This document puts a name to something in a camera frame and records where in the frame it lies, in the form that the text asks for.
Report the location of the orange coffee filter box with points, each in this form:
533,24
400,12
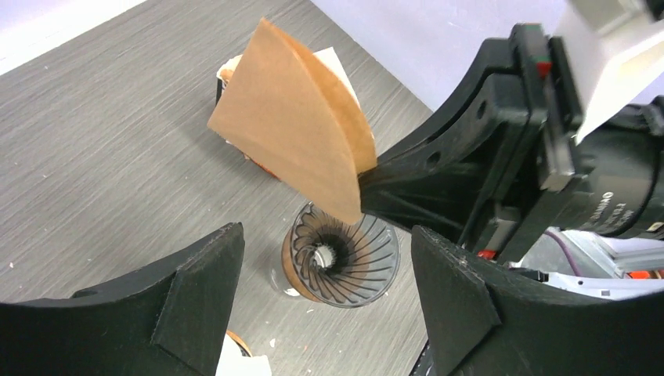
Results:
299,117

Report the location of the brown paper coffee filter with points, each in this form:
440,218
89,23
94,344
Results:
341,200

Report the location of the grey glass dripper cone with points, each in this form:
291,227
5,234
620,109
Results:
337,264

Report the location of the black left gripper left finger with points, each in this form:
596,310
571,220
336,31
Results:
167,318

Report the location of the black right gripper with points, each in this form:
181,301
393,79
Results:
517,97

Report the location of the white paper coffee filter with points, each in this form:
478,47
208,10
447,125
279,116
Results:
236,359

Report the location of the clear glass carafe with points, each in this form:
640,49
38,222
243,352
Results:
279,280

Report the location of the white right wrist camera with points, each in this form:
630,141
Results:
615,51

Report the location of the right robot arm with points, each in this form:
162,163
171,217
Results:
620,194

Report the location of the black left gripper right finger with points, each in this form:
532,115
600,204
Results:
484,319

